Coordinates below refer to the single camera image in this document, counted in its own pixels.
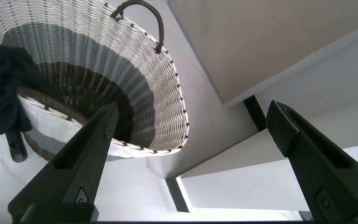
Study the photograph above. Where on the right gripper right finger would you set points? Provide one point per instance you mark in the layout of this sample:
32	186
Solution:
328	174

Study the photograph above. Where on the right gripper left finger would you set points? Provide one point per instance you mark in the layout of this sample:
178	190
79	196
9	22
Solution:
64	180

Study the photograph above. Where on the white laundry basket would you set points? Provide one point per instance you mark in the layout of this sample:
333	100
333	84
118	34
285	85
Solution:
120	46

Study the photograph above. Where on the black garment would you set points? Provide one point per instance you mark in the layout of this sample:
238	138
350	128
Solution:
5	87

